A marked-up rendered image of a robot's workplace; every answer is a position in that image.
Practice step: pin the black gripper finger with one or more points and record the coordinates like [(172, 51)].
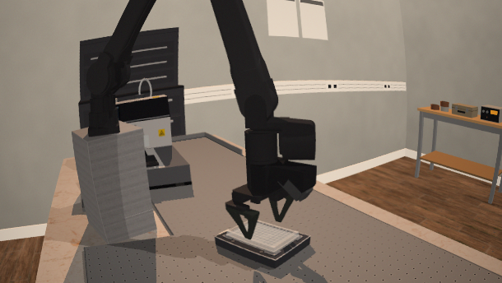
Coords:
[(279, 217), (250, 215)]

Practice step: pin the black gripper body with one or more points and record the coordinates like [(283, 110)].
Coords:
[(244, 193)]

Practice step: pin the white multiwell plate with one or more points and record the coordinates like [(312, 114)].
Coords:
[(271, 238)]

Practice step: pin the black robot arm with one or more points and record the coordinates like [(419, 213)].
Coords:
[(256, 100)]

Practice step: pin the dark grey raised edge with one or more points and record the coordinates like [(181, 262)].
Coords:
[(216, 139)]

